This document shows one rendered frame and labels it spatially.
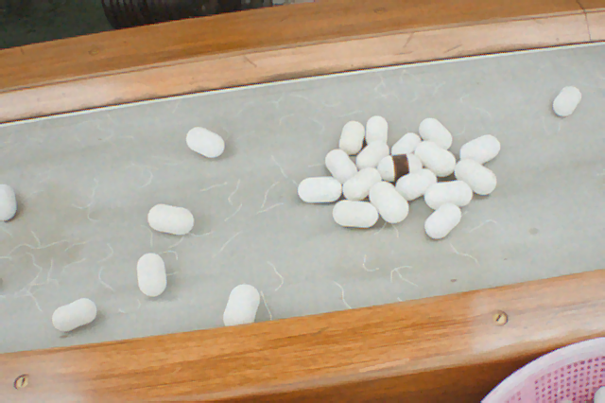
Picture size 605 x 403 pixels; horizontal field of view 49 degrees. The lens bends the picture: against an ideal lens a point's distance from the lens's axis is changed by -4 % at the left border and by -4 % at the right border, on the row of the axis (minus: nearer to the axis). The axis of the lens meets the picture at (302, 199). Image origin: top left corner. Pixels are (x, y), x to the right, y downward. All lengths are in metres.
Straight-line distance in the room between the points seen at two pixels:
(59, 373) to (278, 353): 0.14
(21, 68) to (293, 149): 0.32
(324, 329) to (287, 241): 0.11
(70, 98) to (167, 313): 0.30
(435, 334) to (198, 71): 0.38
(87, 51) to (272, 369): 0.45
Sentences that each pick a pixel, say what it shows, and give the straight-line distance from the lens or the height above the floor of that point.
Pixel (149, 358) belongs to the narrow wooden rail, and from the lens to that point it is 0.45.
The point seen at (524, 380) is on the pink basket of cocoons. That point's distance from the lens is 0.42.
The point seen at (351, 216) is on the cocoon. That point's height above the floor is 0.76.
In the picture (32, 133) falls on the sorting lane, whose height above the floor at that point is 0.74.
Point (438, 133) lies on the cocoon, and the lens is 0.58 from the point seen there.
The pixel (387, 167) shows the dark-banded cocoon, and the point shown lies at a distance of 0.55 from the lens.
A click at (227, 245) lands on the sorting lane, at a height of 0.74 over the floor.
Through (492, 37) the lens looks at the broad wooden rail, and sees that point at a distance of 0.73.
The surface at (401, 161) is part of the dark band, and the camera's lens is 0.55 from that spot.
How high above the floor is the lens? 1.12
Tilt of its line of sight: 43 degrees down
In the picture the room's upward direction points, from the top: 7 degrees counter-clockwise
